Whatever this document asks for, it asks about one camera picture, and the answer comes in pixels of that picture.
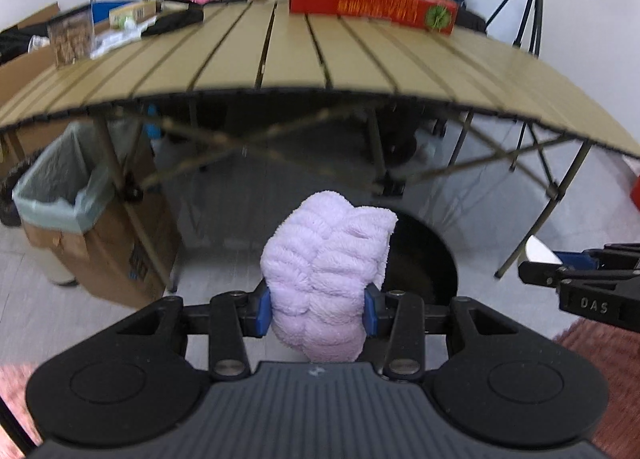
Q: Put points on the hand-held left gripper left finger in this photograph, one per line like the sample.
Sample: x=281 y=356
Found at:
x=262 y=311

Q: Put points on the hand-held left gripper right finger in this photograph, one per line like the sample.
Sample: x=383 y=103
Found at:
x=372 y=311

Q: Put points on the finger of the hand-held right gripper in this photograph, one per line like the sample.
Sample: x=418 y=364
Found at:
x=570 y=259
x=545 y=272

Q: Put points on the lavender fluffy towel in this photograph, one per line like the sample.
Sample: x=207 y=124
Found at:
x=325 y=269

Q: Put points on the black trash bin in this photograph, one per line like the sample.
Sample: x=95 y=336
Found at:
x=425 y=259

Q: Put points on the printed cardboard box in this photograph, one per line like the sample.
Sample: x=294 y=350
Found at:
x=115 y=249

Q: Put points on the black cart wheel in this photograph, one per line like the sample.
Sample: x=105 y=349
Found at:
x=400 y=144

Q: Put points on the blue plastic container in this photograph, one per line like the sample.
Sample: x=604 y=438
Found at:
x=152 y=124

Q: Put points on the tan slatted folding table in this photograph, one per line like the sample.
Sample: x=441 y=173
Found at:
x=350 y=59

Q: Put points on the black suitcase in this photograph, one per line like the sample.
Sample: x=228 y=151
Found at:
x=470 y=19

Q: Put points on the black sock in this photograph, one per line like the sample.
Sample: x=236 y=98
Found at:
x=175 y=21

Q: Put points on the white crumpled cloth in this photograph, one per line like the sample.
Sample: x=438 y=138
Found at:
x=110 y=41

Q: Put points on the long red cardboard box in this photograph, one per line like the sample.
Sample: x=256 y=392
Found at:
x=360 y=1

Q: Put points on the small white bottle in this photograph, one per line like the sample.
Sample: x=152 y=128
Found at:
x=129 y=24

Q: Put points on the pale yellow carton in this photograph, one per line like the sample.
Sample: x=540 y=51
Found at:
x=132 y=13

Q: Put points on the clear snack jar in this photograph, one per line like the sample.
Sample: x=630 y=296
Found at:
x=70 y=39

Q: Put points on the open cardboard box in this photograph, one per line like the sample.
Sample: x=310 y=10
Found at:
x=25 y=74

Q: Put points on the black clothes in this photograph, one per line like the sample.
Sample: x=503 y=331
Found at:
x=15 y=41

